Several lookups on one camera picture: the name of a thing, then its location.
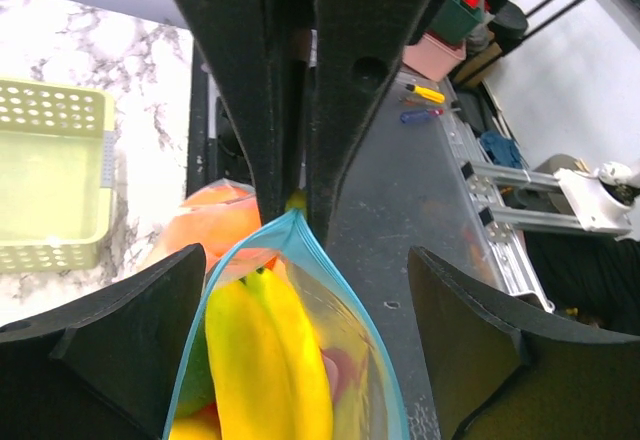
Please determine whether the yellow orange mango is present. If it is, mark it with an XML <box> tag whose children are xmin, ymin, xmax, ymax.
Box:
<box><xmin>169</xmin><ymin>403</ymin><xmax>222</xmax><ymax>440</ymax></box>

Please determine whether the clear zip top bag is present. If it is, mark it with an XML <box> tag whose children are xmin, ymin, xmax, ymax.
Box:
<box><xmin>148</xmin><ymin>179</ymin><xmax>409</xmax><ymax>439</ymax></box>

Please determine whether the red apple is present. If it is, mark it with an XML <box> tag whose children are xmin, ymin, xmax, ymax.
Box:
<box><xmin>321</xmin><ymin>348</ymin><xmax>364</xmax><ymax>404</ymax></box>

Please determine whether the blue cloth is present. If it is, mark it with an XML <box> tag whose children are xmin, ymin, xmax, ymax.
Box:
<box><xmin>480</xmin><ymin>131</ymin><xmax>523</xmax><ymax>169</ymax></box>

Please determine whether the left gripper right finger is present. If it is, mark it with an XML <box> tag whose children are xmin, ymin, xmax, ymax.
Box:
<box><xmin>408</xmin><ymin>247</ymin><xmax>639</xmax><ymax>439</ymax></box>

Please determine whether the aluminium frame extrusion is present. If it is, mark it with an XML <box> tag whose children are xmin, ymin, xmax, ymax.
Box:
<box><xmin>444</xmin><ymin>104</ymin><xmax>631</xmax><ymax>311</ymax></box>

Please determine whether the yellow banana bunch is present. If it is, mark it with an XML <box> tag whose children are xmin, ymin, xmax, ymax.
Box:
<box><xmin>204</xmin><ymin>268</ymin><xmax>333</xmax><ymax>439</ymax></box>

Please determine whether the green lime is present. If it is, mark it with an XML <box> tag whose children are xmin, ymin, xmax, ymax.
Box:
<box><xmin>175</xmin><ymin>323</ymin><xmax>215</xmax><ymax>418</ymax></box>

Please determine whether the pink plastic bin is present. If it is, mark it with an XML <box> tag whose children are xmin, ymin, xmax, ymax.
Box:
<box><xmin>402</xmin><ymin>33</ymin><xmax>466</xmax><ymax>82</ymax></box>

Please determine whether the green plastic bin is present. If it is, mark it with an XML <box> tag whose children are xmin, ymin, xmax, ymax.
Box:
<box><xmin>428</xmin><ymin>0</ymin><xmax>485</xmax><ymax>45</ymax></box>

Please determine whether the blue handled screwdriver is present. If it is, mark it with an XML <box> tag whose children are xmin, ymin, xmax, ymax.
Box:
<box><xmin>399</xmin><ymin>108</ymin><xmax>444</xmax><ymax>125</ymax></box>

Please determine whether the pale green plastic basket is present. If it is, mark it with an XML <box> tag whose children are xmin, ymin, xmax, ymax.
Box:
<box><xmin>1</xmin><ymin>78</ymin><xmax>115</xmax><ymax>274</ymax></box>

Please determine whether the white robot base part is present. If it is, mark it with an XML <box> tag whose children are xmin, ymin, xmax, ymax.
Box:
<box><xmin>553</xmin><ymin>160</ymin><xmax>639</xmax><ymax>237</ymax></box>

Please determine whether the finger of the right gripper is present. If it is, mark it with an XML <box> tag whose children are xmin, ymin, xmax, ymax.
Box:
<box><xmin>306</xmin><ymin>0</ymin><xmax>429</xmax><ymax>240</ymax></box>
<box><xmin>174</xmin><ymin>0</ymin><xmax>295</xmax><ymax>222</ymax></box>

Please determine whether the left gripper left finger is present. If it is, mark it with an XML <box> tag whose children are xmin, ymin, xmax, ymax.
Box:
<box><xmin>1</xmin><ymin>244</ymin><xmax>205</xmax><ymax>439</ymax></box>

